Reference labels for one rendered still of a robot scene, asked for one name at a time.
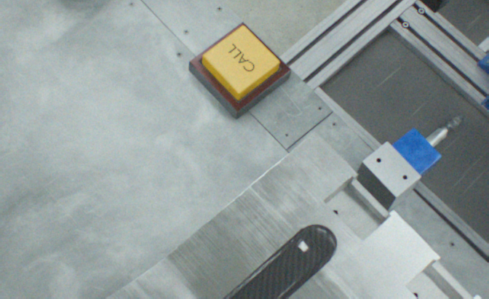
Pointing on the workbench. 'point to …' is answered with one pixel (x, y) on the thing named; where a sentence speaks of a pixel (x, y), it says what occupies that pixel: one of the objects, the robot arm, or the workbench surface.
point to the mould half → (316, 148)
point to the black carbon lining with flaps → (289, 265)
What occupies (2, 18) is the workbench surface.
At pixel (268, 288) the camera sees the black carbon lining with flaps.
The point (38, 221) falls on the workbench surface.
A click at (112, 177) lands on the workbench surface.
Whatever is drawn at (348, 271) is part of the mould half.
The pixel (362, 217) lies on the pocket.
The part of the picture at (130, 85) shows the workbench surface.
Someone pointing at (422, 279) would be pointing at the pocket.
